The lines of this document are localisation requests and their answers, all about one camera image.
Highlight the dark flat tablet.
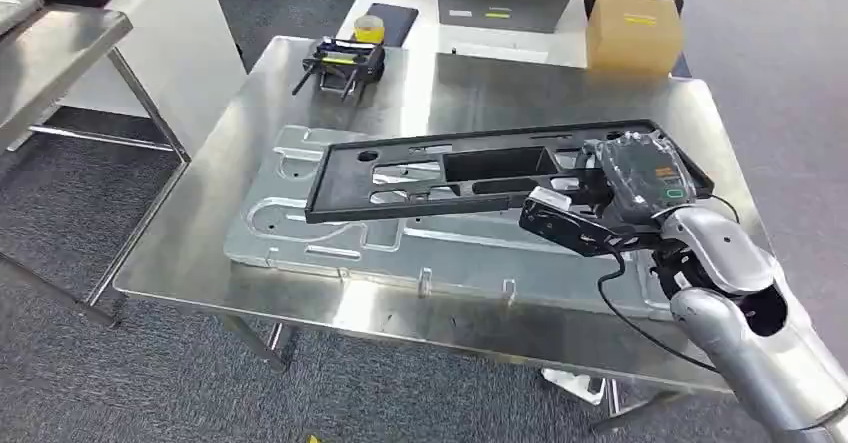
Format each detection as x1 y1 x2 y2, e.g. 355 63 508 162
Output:
362 2 420 48

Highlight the metal fixture plate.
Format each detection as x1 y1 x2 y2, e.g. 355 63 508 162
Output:
223 123 674 322

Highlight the yellow tape roll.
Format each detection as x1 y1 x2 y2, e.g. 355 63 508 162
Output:
352 14 387 45

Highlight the white plastic piece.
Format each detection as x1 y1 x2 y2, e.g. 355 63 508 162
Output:
539 368 607 407

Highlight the white table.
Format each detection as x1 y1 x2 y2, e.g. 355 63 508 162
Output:
336 0 694 80

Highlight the grey laptop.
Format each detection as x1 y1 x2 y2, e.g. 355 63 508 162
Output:
435 0 576 35

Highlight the black plastic panel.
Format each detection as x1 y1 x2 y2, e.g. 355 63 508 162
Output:
303 119 715 225

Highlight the black clamp tool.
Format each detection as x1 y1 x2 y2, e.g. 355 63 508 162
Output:
291 37 387 103

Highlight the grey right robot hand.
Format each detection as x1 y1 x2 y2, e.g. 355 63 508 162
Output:
576 131 700 226

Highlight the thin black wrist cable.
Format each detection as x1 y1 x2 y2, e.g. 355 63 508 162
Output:
705 193 741 224

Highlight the steel side table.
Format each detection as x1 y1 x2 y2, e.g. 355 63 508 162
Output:
0 0 193 163

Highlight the brown cardboard box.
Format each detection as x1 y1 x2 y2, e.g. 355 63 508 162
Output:
585 0 685 76

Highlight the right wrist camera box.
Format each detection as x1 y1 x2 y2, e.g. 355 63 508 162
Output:
518 186 664 258

